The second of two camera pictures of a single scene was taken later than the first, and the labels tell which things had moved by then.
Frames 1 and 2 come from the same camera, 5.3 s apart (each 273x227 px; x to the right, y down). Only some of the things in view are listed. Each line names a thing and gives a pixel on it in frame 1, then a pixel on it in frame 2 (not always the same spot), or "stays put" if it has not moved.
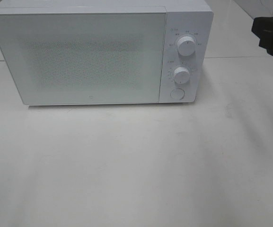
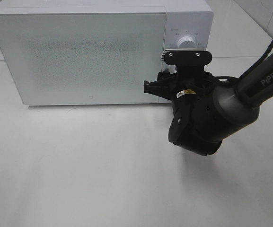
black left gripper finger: [271, 30] → [165, 75]
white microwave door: [64, 58] stays put
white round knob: [186, 46] stays put
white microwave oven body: [106, 53] stays put
